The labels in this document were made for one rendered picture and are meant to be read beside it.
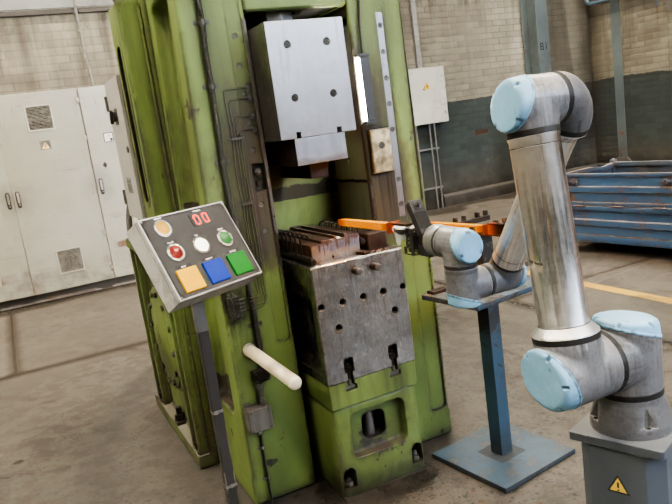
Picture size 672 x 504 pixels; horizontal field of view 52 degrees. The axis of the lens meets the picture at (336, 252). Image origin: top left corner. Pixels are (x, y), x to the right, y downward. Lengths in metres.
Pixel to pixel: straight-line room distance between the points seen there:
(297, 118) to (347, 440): 1.20
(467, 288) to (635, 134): 9.58
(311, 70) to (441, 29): 7.65
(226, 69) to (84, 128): 5.16
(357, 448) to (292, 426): 0.27
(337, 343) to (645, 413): 1.16
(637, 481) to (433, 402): 1.43
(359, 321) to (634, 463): 1.15
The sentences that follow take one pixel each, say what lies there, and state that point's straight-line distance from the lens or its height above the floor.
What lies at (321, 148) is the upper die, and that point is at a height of 1.32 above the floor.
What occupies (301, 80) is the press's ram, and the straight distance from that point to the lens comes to 2.45.
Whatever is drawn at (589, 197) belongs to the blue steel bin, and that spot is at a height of 0.49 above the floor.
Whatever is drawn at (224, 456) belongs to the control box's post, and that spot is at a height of 0.36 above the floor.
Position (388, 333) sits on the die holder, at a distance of 2.60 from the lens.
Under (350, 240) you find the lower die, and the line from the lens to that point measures 2.53.
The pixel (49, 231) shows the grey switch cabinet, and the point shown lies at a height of 0.71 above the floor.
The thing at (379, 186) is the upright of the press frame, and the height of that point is 1.13.
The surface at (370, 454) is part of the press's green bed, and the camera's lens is 2.72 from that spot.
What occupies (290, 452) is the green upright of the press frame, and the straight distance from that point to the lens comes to 2.79.
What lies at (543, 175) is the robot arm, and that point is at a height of 1.23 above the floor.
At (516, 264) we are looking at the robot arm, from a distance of 1.91.
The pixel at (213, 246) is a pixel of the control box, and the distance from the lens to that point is 2.19.
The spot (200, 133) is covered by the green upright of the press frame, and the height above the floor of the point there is 1.43.
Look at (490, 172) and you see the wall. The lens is 10.43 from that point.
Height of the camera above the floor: 1.41
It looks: 11 degrees down
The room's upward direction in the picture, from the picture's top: 8 degrees counter-clockwise
